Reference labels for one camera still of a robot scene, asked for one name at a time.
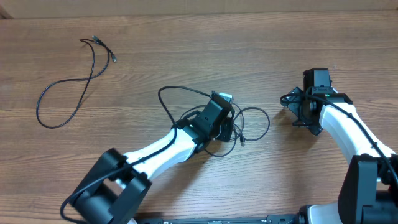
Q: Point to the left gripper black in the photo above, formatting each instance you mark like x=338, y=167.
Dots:
x=226, y=134

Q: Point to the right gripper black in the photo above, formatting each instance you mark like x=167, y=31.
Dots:
x=293, y=104

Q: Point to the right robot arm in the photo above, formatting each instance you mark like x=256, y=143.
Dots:
x=369, y=191

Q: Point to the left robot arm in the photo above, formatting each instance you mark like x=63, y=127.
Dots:
x=114, y=188

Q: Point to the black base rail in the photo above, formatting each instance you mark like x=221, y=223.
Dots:
x=214, y=219

